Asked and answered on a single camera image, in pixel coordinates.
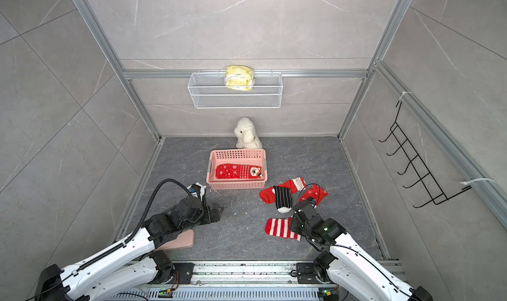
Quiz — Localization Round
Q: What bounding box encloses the red white striped sock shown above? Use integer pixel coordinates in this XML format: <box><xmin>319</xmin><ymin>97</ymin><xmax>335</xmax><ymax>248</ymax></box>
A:
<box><xmin>265</xmin><ymin>218</ymin><xmax>301</xmax><ymax>241</ymax></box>

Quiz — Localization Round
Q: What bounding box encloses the red snowflake bear sock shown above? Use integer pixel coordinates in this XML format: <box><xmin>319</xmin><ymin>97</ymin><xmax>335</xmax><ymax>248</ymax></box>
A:
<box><xmin>215</xmin><ymin>163</ymin><xmax>263</xmax><ymax>180</ymax></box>

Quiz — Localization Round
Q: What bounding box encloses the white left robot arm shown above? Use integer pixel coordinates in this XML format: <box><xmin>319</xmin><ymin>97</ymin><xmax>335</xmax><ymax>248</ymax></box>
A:
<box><xmin>31</xmin><ymin>178</ymin><xmax>224</xmax><ymax>300</ymax></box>

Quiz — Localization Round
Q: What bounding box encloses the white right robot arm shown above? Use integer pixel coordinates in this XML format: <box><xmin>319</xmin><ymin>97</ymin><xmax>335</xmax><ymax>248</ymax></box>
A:
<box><xmin>290</xmin><ymin>199</ymin><xmax>433</xmax><ymax>300</ymax></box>

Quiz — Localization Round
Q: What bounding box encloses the black white striped sock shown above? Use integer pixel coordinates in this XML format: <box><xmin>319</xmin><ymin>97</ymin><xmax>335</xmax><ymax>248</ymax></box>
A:
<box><xmin>187</xmin><ymin>182</ymin><xmax>207</xmax><ymax>202</ymax></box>

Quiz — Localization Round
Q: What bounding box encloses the pink case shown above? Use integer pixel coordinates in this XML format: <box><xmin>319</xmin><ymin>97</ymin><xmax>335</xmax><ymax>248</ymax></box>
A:
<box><xmin>157</xmin><ymin>229</ymin><xmax>195</xmax><ymax>250</ymax></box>

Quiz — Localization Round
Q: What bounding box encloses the red plain sock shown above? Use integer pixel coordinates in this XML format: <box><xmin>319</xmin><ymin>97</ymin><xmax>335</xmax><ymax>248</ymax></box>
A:
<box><xmin>260</xmin><ymin>177</ymin><xmax>306</xmax><ymax>203</ymax></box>

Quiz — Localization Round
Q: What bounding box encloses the pink plastic basket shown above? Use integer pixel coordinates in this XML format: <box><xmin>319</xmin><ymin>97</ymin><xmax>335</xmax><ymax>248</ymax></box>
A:
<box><xmin>207</xmin><ymin>149</ymin><xmax>267</xmax><ymax>190</ymax></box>

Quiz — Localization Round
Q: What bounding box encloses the white plush toy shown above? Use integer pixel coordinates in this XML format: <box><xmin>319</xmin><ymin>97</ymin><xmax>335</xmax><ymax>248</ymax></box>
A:
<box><xmin>234</xmin><ymin>118</ymin><xmax>263</xmax><ymax>149</ymax></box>

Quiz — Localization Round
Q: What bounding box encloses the yellow packet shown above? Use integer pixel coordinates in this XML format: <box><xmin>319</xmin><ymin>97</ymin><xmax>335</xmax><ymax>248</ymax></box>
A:
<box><xmin>224</xmin><ymin>66</ymin><xmax>255</xmax><ymax>91</ymax></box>

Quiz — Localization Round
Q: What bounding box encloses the metal base rail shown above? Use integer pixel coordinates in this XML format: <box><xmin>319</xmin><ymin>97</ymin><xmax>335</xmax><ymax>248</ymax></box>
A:
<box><xmin>112</xmin><ymin>260</ymin><xmax>354</xmax><ymax>300</ymax></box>

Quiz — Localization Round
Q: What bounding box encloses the white wire wall basket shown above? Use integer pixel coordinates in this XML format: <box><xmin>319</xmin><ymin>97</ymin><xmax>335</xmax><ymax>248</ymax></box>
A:
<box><xmin>187</xmin><ymin>72</ymin><xmax>283</xmax><ymax>109</ymax></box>

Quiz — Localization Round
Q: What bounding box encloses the black wall hook rack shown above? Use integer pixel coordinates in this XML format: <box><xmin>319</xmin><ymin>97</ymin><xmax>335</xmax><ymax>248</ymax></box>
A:
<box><xmin>378</xmin><ymin>101</ymin><xmax>472</xmax><ymax>209</ymax></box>

